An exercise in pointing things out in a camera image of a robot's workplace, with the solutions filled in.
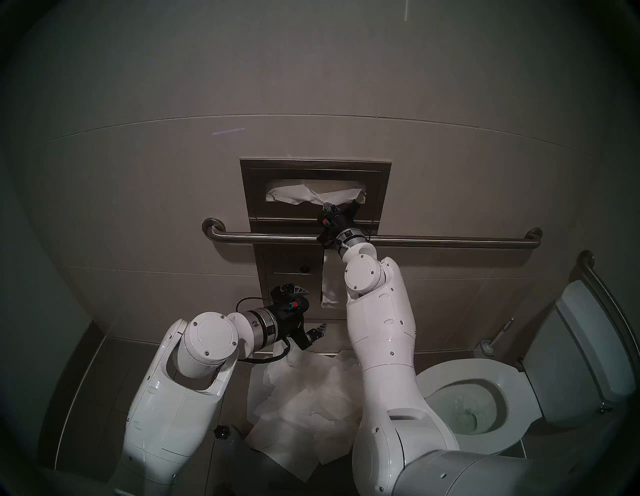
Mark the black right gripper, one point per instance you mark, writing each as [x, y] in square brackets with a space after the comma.
[336, 225]

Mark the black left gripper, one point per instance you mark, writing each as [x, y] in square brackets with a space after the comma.
[294, 317]

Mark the paper seat cover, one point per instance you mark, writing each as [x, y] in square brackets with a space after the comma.
[290, 194]

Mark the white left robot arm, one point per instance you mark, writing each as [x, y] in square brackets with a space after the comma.
[165, 425]

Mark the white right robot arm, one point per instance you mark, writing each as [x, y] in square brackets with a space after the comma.
[380, 325]

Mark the pile of paper seat covers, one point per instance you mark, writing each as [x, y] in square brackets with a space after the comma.
[300, 400]

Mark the white toilet seat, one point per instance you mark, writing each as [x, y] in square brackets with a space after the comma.
[465, 370]

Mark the white toilet brush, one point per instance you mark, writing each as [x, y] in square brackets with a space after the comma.
[484, 348]

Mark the long steel grab bar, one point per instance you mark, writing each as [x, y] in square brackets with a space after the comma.
[450, 241]

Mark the small black knob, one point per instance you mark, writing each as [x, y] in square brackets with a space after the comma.
[220, 432]

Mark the short steel grab bar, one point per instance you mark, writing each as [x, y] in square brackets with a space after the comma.
[585, 258]

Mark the stainless steel wall dispenser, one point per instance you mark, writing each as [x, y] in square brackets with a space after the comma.
[280, 260]

